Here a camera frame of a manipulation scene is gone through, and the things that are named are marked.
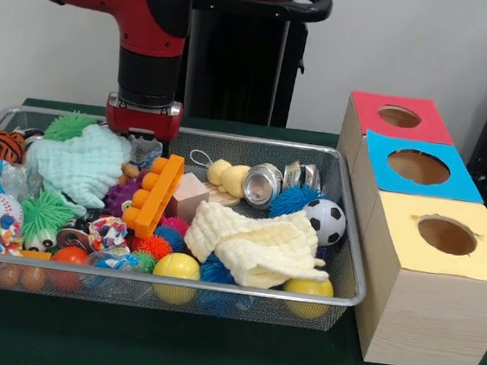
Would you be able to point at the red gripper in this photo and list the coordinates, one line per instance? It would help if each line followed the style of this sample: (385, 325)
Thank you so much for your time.
(145, 119)

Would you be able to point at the yellow plush duck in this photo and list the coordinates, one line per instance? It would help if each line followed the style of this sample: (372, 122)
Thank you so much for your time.
(226, 176)

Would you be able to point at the mint green waffle cloth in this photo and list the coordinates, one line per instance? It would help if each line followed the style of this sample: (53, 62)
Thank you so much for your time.
(76, 160)

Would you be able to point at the cream waffle cloth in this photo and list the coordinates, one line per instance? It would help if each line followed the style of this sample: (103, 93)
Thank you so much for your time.
(254, 244)

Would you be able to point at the silver mesh bin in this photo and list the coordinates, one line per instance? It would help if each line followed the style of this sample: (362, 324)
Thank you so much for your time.
(344, 180)

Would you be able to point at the wooden box three holes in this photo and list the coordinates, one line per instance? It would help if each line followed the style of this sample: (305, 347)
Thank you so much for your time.
(429, 324)

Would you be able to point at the orange toy building block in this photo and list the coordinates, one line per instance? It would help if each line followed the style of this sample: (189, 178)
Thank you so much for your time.
(154, 199)

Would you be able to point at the plain wooden block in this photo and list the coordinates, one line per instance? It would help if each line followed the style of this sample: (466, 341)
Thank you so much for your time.
(191, 199)

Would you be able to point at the silver metal can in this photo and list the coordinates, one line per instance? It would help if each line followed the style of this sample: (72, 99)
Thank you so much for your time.
(262, 189)

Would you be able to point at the yellow seamed ball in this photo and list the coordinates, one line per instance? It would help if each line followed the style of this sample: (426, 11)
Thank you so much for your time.
(175, 267)

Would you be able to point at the black white soccer ball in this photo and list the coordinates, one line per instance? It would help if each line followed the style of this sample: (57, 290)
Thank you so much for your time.
(326, 224)

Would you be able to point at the plain yellow ball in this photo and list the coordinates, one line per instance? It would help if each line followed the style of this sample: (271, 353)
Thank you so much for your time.
(307, 296)

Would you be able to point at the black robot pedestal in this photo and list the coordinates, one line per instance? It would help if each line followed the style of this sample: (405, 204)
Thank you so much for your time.
(238, 68)

